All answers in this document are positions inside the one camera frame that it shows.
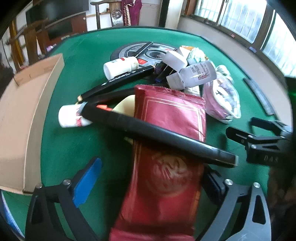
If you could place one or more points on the barred window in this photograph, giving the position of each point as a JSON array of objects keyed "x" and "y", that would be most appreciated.
[{"x": 242, "y": 18}]

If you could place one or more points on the black television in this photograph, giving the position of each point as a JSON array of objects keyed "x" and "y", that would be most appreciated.
[{"x": 57, "y": 9}]

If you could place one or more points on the person's right hand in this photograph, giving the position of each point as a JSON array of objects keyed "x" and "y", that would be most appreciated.
[{"x": 282, "y": 185}]

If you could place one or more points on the cream soap bar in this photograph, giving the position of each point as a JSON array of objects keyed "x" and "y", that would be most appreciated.
[{"x": 126, "y": 105}]

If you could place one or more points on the standing air conditioner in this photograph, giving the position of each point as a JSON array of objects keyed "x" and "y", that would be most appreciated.
[{"x": 173, "y": 14}]

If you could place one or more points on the maroon fringed cloth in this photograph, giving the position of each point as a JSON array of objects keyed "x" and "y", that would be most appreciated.
[{"x": 133, "y": 11}]

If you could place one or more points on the flat white pronged charger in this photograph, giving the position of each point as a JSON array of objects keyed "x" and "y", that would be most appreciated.
[{"x": 183, "y": 53}]

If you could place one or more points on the pink clear pouch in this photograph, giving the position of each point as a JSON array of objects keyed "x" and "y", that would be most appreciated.
[{"x": 219, "y": 102}]

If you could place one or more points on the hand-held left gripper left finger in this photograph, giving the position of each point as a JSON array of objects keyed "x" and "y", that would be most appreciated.
[{"x": 87, "y": 180}]

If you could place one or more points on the white tube red print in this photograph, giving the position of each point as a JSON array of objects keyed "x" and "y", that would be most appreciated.
[{"x": 68, "y": 115}]

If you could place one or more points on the clear bottle white cap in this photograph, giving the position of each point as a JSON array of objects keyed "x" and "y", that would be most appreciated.
[{"x": 196, "y": 74}]

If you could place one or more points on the pale hand cream tube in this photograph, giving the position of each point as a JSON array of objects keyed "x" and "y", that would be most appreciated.
[{"x": 193, "y": 90}]

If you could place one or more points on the yellow cracker packet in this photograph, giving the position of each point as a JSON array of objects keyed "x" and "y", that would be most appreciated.
[{"x": 187, "y": 48}]

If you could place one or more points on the black marker yellow caps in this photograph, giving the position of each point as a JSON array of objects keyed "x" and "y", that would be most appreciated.
[{"x": 120, "y": 77}]

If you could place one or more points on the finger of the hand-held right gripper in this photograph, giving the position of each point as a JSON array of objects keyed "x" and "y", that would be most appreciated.
[
  {"x": 240, "y": 136},
  {"x": 266, "y": 124}
]

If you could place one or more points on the wooden chair round carving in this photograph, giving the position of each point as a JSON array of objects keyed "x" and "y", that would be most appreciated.
[{"x": 116, "y": 15}]

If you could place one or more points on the plain wooden chair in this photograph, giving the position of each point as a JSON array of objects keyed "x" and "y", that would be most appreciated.
[{"x": 31, "y": 39}]

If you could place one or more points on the rounded white power adapter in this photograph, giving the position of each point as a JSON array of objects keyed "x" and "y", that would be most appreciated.
[{"x": 173, "y": 59}]

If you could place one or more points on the teal cartoon tissue packet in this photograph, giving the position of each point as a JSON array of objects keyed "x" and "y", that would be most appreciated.
[{"x": 197, "y": 55}]

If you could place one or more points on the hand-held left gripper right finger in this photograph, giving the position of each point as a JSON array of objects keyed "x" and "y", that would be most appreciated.
[{"x": 216, "y": 187}]

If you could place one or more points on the wooden tv cabinet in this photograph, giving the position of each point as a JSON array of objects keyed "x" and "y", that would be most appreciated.
[{"x": 60, "y": 29}]

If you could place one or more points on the long black tube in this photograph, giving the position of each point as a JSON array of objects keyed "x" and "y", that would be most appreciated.
[
  {"x": 161, "y": 136},
  {"x": 111, "y": 96}
]

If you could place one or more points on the red snack packet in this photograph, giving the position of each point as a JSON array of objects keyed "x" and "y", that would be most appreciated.
[{"x": 166, "y": 176}]

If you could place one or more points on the cardboard box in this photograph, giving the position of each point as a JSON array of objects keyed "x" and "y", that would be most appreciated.
[{"x": 23, "y": 115}]

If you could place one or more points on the round table centre panel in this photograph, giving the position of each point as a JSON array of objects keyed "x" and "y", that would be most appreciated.
[{"x": 155, "y": 53}]

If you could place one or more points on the black marker green caps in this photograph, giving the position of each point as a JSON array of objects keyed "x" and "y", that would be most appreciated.
[{"x": 143, "y": 49}]

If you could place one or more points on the purple plush toy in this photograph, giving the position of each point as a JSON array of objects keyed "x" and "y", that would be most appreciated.
[{"x": 49, "y": 48}]

